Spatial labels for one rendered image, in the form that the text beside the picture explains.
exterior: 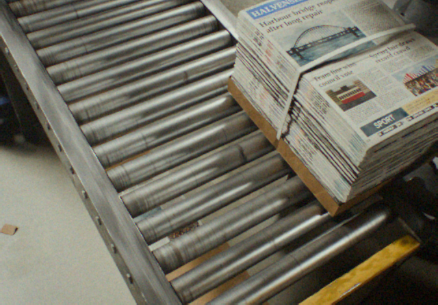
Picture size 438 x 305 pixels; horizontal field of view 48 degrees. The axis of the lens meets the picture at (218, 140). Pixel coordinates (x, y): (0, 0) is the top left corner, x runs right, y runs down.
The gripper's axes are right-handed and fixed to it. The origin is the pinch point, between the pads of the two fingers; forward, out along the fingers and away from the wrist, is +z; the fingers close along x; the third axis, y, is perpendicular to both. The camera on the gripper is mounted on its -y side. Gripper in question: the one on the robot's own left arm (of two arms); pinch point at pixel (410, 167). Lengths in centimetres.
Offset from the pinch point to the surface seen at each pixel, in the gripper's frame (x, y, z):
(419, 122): 12.8, 23.5, -1.0
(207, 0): 11, 2, 67
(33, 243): 75, -78, 66
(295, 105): 24.5, 17.2, 15.6
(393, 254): 20.7, 3.7, -13.2
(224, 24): 12, 2, 56
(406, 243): 16.9, 3.7, -12.9
